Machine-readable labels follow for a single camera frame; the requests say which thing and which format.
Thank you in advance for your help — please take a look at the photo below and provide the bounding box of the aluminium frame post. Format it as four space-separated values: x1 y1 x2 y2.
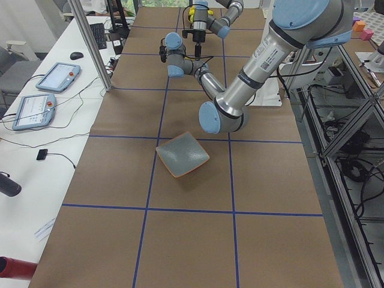
68 0 112 92

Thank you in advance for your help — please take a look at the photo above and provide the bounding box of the small black box sensor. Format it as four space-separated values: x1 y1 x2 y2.
36 149 48 161

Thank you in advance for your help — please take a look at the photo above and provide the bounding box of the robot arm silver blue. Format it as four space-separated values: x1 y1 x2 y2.
188 0 244 59
159 1 355 134

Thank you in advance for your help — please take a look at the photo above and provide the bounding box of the orange foam cube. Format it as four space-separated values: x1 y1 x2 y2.
353 20 365 32

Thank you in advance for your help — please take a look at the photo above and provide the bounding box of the teach pendant tablet far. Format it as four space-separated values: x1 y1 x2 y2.
35 62 81 93

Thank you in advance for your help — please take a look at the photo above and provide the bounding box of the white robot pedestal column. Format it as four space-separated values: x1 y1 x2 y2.
246 1 281 107

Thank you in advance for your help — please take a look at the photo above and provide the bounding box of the black cylinder bottle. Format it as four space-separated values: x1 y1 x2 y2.
0 172 22 197

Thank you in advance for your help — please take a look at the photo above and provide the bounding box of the grey square plate orange rim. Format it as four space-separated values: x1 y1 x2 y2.
155 131 210 178

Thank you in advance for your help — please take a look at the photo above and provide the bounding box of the pink foam cube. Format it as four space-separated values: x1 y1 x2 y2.
360 29 374 41

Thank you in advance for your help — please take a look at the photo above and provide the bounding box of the black computer mouse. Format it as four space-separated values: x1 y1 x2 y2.
70 52 84 61

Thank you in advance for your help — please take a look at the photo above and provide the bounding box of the black keyboard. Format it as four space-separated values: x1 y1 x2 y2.
89 23 107 50

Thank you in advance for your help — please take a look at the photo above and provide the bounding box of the teach pendant tablet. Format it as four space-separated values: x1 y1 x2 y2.
12 93 56 131
35 62 81 93

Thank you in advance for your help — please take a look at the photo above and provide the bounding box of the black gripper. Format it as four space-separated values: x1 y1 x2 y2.
192 29 206 57

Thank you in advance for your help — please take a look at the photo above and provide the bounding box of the red cylinder object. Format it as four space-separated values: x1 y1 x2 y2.
1 256 38 280

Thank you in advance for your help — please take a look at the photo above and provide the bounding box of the teach pendant tablet near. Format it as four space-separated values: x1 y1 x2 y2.
12 93 56 131

